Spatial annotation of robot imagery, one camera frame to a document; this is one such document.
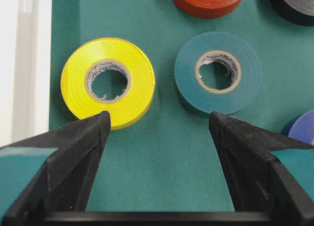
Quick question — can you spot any red tape roll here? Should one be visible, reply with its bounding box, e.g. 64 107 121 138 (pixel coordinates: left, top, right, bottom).
172 0 242 19

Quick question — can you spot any green table cloth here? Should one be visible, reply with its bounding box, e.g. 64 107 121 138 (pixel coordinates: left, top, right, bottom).
49 0 314 211

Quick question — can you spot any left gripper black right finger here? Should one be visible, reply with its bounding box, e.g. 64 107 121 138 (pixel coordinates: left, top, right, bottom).
209 112 314 226

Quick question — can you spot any green tape roll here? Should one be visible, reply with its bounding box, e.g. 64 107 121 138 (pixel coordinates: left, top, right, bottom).
174 32 263 115

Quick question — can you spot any yellow tape roll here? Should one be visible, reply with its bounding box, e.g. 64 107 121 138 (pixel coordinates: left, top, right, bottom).
60 38 156 130

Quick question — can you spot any blue tape roll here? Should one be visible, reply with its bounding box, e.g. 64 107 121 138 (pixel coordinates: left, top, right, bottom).
282 109 314 145

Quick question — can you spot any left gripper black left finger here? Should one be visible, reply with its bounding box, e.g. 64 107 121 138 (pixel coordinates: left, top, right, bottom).
0 111 111 226

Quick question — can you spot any black tape roll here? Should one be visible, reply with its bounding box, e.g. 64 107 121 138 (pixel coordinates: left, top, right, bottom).
270 0 314 26

